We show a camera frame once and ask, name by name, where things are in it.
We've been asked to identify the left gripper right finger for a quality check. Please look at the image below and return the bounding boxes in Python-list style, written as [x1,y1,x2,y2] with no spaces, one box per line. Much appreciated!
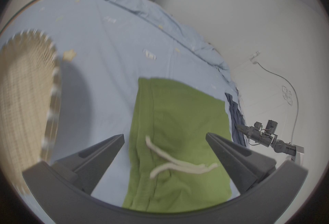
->
[206,133,277,196]

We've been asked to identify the pale blue quilt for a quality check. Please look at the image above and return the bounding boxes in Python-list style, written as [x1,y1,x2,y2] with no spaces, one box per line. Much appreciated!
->
[85,0,241,105]

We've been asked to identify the green shorts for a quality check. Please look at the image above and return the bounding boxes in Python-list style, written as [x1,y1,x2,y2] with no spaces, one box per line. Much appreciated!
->
[122,77,233,213]

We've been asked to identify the round woven basket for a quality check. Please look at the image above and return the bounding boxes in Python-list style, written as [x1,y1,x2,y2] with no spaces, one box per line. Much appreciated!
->
[0,28,62,195]

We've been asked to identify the bed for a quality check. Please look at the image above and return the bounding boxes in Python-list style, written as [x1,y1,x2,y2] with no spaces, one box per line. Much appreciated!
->
[0,0,309,214]

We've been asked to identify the dark blue garment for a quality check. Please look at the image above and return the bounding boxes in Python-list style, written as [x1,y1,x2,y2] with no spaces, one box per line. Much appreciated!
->
[224,92,249,147]

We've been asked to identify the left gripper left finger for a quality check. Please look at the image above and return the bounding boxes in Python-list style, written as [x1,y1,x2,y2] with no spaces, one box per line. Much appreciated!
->
[53,134,125,196]

